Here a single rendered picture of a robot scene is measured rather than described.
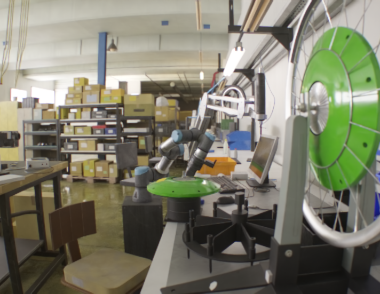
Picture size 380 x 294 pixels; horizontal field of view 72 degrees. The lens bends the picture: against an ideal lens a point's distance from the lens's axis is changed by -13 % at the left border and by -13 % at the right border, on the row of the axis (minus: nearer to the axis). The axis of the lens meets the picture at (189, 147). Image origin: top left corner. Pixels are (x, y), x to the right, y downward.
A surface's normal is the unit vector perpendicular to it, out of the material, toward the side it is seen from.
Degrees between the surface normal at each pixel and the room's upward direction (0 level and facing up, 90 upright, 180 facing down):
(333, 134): 96
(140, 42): 90
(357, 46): 75
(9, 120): 90
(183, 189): 23
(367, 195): 90
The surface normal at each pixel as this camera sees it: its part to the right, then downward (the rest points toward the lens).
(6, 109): -0.04, 0.08
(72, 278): -0.43, 0.07
